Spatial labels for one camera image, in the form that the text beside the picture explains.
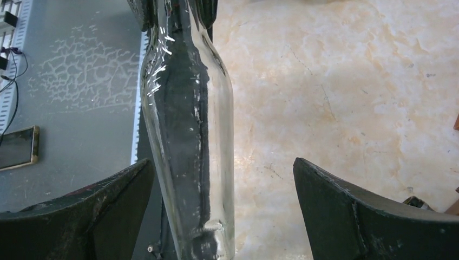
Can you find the green wine bottle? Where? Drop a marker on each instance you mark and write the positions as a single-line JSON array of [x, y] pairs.
[[418, 203]]

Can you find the smartphone with gold frame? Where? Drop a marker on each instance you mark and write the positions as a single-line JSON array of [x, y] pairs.
[[20, 148]]

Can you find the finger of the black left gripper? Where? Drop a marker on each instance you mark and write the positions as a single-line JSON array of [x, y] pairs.
[[204, 12], [144, 12]]

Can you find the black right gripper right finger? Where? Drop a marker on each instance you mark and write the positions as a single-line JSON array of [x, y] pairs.
[[345, 221]]

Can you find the small clear glass bottle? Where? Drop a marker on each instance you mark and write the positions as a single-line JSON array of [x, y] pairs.
[[187, 102]]

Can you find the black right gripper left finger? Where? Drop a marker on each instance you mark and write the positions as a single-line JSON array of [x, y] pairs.
[[99, 221]]

